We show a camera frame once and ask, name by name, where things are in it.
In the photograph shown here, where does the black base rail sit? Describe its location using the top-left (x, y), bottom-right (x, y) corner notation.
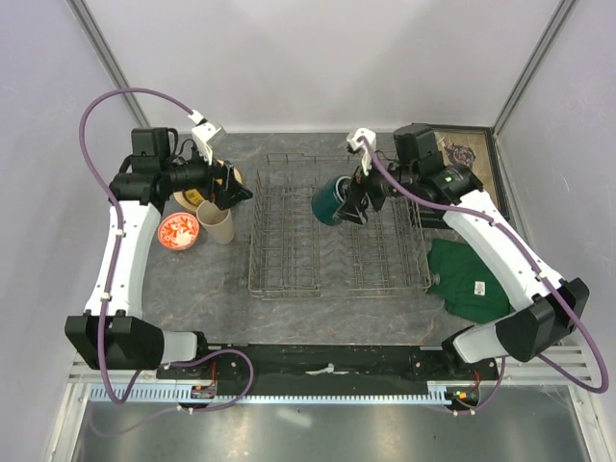
top-left (156, 342), bottom-right (501, 392)

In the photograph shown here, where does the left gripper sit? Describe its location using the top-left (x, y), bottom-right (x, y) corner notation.
top-left (162, 142), bottom-right (252, 211)

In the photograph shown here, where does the dark green mug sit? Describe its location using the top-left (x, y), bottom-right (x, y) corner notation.
top-left (311, 175), bottom-right (351, 226)

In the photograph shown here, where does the yellow patterned small plate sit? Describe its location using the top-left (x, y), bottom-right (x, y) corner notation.
top-left (183, 163), bottom-right (225, 205)

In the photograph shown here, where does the purple cable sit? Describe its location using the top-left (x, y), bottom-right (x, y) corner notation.
top-left (360, 137), bottom-right (610, 418)
top-left (78, 88), bottom-right (256, 437)

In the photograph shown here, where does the black glass-lid display box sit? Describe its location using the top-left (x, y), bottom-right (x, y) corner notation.
top-left (431, 124), bottom-right (510, 220)

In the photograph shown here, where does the white red patterned bowl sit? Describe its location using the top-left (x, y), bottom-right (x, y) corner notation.
top-left (156, 212), bottom-right (200, 251)

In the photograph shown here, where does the slotted cable duct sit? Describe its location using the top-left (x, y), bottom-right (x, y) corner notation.
top-left (89, 379), bottom-right (482, 405)

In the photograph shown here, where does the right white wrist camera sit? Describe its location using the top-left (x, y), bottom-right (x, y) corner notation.
top-left (346, 128), bottom-right (376, 176)

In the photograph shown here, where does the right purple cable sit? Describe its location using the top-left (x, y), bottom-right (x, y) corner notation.
top-left (360, 137), bottom-right (610, 418)

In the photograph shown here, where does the wire dish rack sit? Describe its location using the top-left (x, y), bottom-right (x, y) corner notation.
top-left (248, 153), bottom-right (435, 299)

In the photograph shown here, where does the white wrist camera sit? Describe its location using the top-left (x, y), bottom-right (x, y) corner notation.
top-left (188, 110), bottom-right (226, 166)
top-left (346, 128), bottom-right (376, 176)

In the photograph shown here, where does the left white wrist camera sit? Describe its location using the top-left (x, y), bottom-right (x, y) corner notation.
top-left (188, 110), bottom-right (226, 166)

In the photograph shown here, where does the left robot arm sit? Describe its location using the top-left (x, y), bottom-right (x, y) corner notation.
top-left (64, 122), bottom-right (252, 378)

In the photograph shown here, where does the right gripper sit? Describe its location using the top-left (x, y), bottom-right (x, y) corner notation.
top-left (334, 145), bottom-right (419, 225)

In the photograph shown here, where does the beige cup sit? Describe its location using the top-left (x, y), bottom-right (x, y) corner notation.
top-left (195, 201), bottom-right (235, 244)

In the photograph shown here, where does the green cloth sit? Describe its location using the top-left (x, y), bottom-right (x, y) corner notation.
top-left (427, 239), bottom-right (512, 324)

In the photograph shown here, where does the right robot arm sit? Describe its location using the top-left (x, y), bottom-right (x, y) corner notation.
top-left (339, 123), bottom-right (590, 379)

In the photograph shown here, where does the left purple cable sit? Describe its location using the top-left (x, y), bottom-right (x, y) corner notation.
top-left (78, 88), bottom-right (256, 437)

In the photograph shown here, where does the cream bird plate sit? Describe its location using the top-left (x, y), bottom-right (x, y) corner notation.
top-left (173, 159), bottom-right (244, 213)

